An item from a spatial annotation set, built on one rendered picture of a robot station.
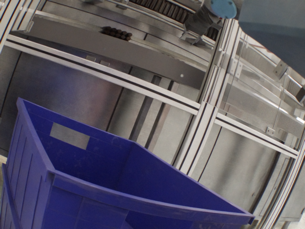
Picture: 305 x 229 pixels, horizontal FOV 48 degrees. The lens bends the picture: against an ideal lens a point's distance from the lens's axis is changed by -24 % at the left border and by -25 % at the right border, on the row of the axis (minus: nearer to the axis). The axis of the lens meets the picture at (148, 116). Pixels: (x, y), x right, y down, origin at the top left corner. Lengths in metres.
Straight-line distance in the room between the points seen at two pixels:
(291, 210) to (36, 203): 2.27
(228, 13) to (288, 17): 1.01
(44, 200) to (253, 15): 0.42
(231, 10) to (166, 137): 0.81
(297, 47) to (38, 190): 0.48
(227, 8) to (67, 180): 0.82
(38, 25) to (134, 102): 0.65
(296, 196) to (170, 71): 1.54
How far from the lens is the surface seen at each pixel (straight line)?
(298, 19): 0.19
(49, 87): 1.59
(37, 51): 1.24
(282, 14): 0.21
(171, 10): 1.64
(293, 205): 2.70
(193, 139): 1.48
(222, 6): 1.21
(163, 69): 1.46
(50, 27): 1.31
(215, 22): 1.35
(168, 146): 1.82
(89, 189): 0.54
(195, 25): 1.43
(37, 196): 0.61
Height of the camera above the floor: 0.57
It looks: 3 degrees down
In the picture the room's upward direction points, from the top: 22 degrees clockwise
